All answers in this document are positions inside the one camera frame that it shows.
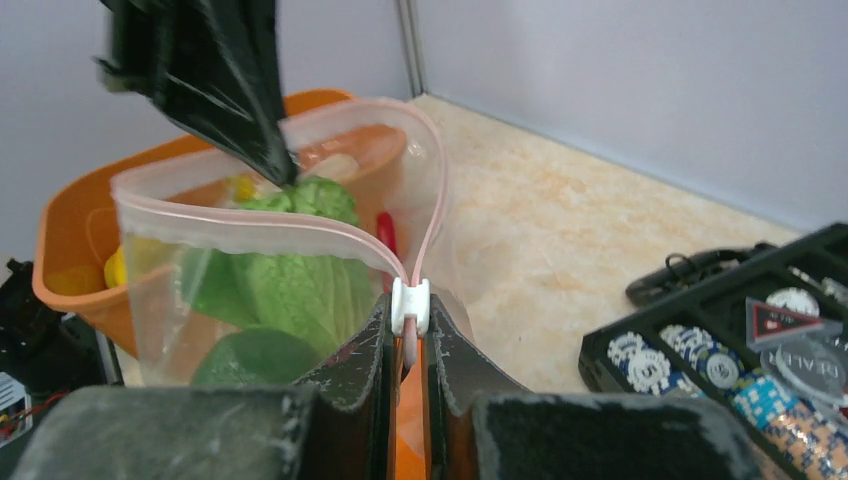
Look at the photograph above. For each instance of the yellow banana bunch toy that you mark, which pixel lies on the yellow banana bunch toy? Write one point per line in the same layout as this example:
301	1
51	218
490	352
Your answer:
122	265

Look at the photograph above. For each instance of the clear zip top bag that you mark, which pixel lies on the clear zip top bag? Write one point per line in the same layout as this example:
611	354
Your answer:
316	216

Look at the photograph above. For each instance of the red chili pepper toy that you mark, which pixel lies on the red chili pepper toy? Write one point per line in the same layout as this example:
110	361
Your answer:
386	233

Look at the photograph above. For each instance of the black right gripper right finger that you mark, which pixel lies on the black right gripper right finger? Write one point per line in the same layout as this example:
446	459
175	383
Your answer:
482	424

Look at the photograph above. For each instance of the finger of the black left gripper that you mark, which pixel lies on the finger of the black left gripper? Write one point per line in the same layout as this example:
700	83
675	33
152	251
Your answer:
211	68

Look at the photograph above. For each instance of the black poker chip case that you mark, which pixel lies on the black poker chip case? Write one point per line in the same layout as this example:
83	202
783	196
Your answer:
761	330

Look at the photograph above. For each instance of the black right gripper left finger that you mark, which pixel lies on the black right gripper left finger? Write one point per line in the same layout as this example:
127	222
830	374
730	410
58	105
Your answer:
336	422

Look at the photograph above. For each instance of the orange plastic bin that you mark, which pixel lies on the orange plastic bin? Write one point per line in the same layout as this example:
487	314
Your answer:
79	231

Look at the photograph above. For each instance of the green napa cabbage toy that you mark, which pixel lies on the green napa cabbage toy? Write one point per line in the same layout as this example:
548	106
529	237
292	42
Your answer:
323	299

